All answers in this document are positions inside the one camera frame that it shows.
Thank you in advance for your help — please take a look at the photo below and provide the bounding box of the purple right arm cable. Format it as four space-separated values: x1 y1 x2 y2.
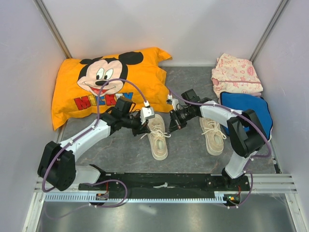
168 87 272 210

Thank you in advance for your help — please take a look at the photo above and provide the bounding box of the beige lace shoe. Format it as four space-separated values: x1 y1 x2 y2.
199 117 226 156
148 114 168 161

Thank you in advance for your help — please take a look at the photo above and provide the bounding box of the grey slotted cable duct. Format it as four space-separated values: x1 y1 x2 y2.
44 192 226 203

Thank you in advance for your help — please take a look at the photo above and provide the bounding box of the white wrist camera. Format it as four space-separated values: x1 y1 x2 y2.
167 94 179 110
140 107 155 123

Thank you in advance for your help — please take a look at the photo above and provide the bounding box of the orange Mickey Mouse pillow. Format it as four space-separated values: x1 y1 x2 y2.
51 47 172 130

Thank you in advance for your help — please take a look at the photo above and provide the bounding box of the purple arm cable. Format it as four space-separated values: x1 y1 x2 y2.
42 78 150 219
168 87 272 210

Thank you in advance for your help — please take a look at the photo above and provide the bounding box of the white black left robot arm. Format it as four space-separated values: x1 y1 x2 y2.
37 97 155 191

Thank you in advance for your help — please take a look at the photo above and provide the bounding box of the pink patterned folded garment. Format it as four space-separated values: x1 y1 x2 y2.
211 53 263 98

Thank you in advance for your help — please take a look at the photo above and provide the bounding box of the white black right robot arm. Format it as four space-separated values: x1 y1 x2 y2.
167 89 269 190

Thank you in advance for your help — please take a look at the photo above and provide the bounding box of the blue folded cloth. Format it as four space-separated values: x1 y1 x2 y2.
220 92 273 141

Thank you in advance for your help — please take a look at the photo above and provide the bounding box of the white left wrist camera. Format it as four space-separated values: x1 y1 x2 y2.
140 107 155 123

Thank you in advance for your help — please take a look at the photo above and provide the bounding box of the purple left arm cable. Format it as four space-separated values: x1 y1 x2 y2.
42 78 150 219

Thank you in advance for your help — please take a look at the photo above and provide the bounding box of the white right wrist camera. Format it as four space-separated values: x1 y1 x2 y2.
167 94 179 110

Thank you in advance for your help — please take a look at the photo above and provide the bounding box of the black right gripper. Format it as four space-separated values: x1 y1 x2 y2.
168 107 196 134

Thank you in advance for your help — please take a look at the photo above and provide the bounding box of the aluminium frame rail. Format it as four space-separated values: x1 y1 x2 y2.
45 170 296 192

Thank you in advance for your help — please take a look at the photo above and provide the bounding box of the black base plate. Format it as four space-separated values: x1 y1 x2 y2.
78 172 249 194

